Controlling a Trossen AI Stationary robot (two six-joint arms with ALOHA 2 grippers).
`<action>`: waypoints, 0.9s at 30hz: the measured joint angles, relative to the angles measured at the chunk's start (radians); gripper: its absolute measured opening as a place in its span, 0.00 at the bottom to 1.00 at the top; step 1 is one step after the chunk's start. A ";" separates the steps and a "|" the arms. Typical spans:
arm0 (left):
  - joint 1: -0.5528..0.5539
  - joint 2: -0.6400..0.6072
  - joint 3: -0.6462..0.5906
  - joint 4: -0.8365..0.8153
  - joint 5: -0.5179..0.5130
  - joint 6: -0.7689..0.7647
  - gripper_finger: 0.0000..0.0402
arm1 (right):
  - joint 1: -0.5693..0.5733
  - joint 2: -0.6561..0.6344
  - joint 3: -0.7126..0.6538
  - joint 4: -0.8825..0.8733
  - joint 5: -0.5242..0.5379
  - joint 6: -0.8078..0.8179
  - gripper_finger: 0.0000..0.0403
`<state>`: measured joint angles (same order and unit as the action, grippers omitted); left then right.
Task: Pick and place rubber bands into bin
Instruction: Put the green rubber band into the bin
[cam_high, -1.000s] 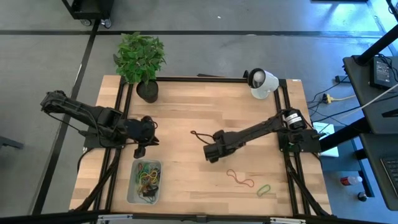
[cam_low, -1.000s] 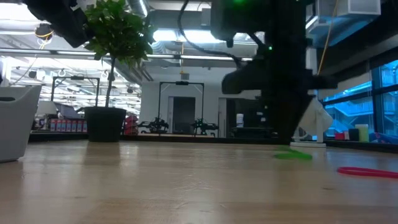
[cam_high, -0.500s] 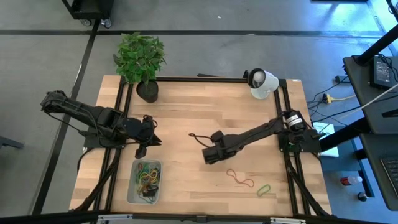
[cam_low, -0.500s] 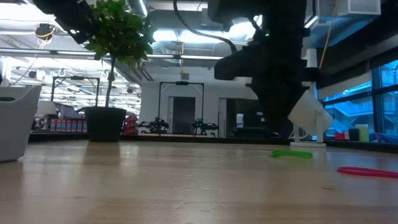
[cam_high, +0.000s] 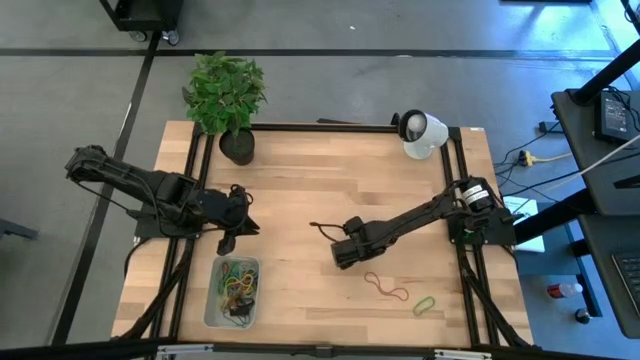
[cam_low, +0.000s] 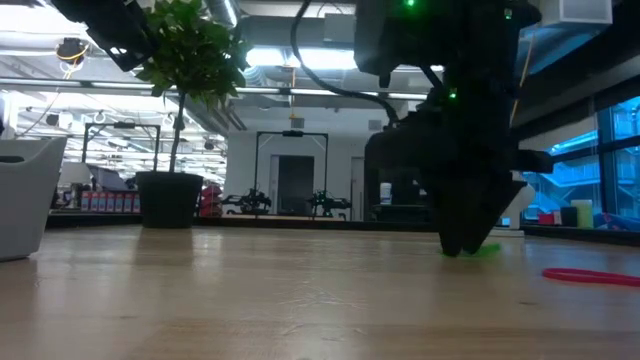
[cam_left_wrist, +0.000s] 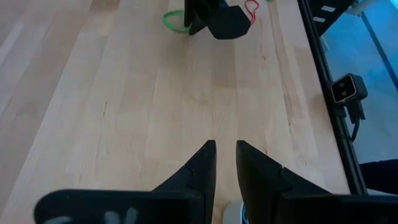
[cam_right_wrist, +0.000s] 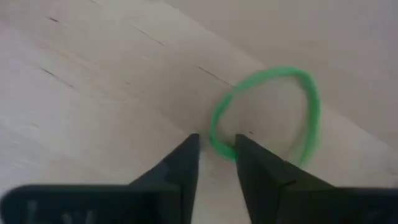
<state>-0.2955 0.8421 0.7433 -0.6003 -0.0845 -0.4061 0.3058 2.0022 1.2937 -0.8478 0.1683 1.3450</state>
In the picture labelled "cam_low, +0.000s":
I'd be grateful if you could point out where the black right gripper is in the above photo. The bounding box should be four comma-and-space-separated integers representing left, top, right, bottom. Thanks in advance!
363, 113, 554, 257

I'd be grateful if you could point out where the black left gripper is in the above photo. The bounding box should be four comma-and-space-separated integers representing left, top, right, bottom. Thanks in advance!
49, 0, 157, 74

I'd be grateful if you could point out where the green rubber band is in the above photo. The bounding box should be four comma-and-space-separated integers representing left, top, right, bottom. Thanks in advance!
442, 243, 502, 259

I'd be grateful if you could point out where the long red rubber band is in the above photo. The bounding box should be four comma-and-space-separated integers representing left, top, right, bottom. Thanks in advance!
542, 268, 640, 289

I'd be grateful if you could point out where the grey plastic bin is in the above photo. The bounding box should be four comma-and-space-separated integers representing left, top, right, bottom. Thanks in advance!
0, 135, 69, 263

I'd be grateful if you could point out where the black cabinet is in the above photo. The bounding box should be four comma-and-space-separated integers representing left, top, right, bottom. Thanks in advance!
363, 169, 436, 222

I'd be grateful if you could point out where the green leafy plant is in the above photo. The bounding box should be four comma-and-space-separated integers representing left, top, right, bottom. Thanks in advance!
134, 0, 252, 174

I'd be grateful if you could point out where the pale yellow container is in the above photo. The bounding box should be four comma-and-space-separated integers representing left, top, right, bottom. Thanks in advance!
571, 199, 595, 229

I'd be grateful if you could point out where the grey laptop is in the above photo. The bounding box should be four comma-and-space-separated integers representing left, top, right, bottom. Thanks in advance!
85, 164, 132, 192

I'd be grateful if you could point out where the long ceiling light bar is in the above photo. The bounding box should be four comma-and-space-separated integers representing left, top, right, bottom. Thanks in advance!
234, 86, 446, 104

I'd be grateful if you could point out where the black plant pot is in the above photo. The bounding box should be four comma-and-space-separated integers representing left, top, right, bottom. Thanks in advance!
135, 171, 204, 230

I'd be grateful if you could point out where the red bag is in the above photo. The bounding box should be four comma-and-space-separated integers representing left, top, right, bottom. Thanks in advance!
198, 182, 224, 218

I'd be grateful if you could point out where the black yellow cable reel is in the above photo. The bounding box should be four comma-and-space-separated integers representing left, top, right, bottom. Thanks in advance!
54, 36, 92, 65

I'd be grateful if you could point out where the black background station frame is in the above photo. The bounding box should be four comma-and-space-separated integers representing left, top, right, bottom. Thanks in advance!
254, 130, 330, 216
81, 122, 162, 174

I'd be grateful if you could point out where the black right camera cable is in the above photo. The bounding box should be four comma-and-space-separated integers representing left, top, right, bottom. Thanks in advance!
289, 0, 401, 124

